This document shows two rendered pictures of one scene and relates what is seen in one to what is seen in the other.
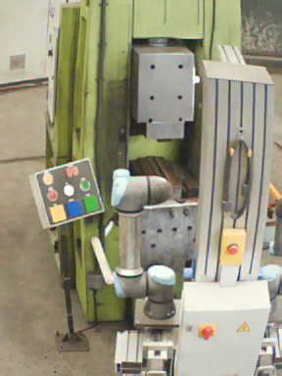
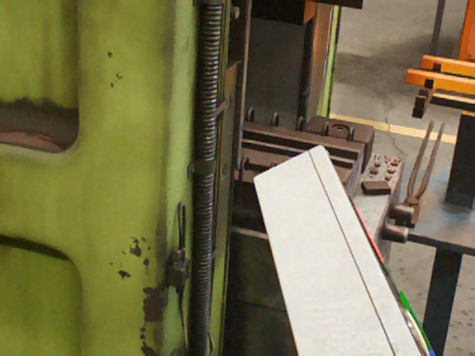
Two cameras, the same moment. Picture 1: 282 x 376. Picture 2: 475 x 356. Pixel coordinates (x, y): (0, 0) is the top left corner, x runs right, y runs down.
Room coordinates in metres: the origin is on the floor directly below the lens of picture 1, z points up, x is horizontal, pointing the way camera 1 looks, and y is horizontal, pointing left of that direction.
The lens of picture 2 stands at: (3.28, 0.96, 1.53)
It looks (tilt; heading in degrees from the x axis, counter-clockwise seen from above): 23 degrees down; 296
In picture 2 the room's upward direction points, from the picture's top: 6 degrees clockwise
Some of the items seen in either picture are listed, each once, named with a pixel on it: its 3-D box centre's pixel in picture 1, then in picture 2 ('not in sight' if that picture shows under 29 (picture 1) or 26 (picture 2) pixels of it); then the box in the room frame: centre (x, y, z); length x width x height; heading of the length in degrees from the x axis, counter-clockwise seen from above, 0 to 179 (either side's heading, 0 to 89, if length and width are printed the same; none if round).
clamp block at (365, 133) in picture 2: (192, 188); (337, 144); (3.80, -0.28, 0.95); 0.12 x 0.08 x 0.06; 13
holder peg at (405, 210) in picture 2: not in sight; (402, 212); (3.65, -0.25, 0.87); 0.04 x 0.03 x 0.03; 13
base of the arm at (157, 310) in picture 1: (160, 303); not in sight; (2.75, -0.10, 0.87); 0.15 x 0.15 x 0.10
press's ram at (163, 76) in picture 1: (164, 76); not in sight; (3.92, -0.11, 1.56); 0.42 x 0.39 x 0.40; 13
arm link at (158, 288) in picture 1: (160, 282); not in sight; (2.75, -0.09, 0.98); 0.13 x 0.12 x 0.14; 96
